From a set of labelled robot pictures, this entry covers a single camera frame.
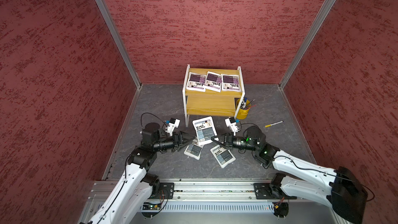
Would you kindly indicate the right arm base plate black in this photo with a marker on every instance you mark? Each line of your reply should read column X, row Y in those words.
column 267, row 191

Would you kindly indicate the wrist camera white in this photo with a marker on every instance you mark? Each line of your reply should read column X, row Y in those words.
column 172, row 124
column 232, row 124

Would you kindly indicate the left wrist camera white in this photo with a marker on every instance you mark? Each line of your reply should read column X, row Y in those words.
column 172, row 124

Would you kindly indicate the yellow pen cup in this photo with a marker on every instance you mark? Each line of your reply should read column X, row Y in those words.
column 244, row 108

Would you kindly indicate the left corner aluminium post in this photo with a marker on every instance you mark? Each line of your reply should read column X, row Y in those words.
column 118, row 41

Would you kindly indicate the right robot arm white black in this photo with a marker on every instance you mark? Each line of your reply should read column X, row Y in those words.
column 338, row 188

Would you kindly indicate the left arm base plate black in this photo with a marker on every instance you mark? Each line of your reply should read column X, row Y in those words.
column 162, row 191

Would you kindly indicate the corner aluminium post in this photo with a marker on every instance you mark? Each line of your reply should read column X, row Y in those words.
column 118, row 41
column 313, row 30

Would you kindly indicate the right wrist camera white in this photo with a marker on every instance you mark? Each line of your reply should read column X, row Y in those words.
column 232, row 124

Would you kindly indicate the yellow handled marker pen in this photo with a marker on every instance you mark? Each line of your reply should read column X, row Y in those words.
column 272, row 124

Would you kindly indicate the wooden two-tier shelf white frame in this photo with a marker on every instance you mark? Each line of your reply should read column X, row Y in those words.
column 211, row 103

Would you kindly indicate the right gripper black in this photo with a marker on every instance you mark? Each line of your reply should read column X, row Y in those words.
column 223, row 145

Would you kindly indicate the grey-blue coffee bag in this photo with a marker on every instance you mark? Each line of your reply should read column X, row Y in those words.
column 223, row 156
column 194, row 150
column 205, row 130

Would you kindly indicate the right corner aluminium post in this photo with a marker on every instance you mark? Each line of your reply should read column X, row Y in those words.
column 313, row 30

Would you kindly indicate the purple coffee bag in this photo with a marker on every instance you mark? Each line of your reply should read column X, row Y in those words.
column 230, row 83
column 213, row 82
column 196, row 82

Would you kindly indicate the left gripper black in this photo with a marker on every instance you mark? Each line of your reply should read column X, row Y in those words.
column 178, row 140

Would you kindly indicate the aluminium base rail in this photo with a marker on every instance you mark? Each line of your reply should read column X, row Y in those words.
column 241, row 189

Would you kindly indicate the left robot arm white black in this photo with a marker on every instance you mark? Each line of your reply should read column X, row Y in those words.
column 136, row 184

